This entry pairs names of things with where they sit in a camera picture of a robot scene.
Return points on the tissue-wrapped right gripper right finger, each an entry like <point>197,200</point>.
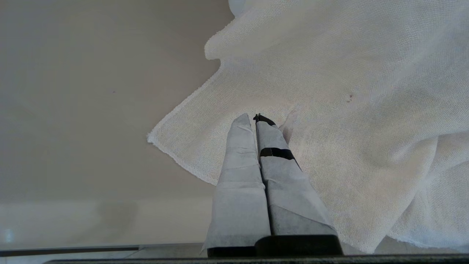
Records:
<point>293,205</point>

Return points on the tissue-wrapped right gripper left finger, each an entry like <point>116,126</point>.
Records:
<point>240,190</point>

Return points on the white woven cloth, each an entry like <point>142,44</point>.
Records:
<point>348,73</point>

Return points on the white ceramic jar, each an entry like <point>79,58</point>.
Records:
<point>237,5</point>

